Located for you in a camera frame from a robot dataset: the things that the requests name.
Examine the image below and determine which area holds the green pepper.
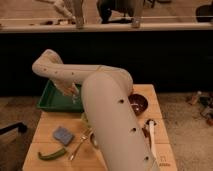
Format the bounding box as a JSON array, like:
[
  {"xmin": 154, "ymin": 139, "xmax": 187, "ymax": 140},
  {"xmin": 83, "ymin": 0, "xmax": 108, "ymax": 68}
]
[{"xmin": 37, "ymin": 148, "xmax": 67, "ymax": 161}]

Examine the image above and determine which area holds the green tray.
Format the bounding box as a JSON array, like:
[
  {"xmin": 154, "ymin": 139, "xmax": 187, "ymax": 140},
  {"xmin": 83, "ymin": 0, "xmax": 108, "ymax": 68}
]
[{"xmin": 37, "ymin": 80, "xmax": 84, "ymax": 113}]

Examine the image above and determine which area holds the purple bowl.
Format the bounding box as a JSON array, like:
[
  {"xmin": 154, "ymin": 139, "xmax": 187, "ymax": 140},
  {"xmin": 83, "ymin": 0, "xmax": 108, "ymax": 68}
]
[{"xmin": 128, "ymin": 94, "xmax": 148, "ymax": 116}]

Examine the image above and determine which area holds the green cup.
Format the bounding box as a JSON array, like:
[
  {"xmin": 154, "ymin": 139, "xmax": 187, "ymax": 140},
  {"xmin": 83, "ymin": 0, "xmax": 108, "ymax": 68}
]
[{"xmin": 81, "ymin": 113, "xmax": 89, "ymax": 125}]

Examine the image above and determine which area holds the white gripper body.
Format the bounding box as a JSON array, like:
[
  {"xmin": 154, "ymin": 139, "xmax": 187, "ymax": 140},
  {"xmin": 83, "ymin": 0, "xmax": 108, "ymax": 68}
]
[{"xmin": 54, "ymin": 81, "xmax": 79, "ymax": 96}]

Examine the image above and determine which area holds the black office chair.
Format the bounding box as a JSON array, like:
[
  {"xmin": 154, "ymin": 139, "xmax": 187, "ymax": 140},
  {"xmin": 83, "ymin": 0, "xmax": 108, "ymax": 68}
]
[{"xmin": 96, "ymin": 0, "xmax": 143, "ymax": 24}]

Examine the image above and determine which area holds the blue sponge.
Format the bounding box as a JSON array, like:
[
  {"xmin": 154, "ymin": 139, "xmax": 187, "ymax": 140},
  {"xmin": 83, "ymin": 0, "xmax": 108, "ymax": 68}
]
[{"xmin": 53, "ymin": 126, "xmax": 74, "ymax": 146}]

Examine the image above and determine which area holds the silver fork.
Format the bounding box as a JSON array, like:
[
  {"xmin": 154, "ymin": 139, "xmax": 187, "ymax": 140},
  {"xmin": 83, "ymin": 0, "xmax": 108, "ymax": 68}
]
[{"xmin": 69, "ymin": 128, "xmax": 92, "ymax": 161}]

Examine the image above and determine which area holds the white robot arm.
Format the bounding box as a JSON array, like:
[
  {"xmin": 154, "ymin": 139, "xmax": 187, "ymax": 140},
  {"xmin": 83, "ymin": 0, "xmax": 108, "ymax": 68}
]
[{"xmin": 32, "ymin": 49, "xmax": 160, "ymax": 171}]

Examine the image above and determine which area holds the metal measuring cup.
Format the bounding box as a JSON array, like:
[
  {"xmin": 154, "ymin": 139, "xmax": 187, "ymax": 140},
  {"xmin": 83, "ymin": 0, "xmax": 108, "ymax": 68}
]
[{"xmin": 90, "ymin": 133, "xmax": 99, "ymax": 149}]

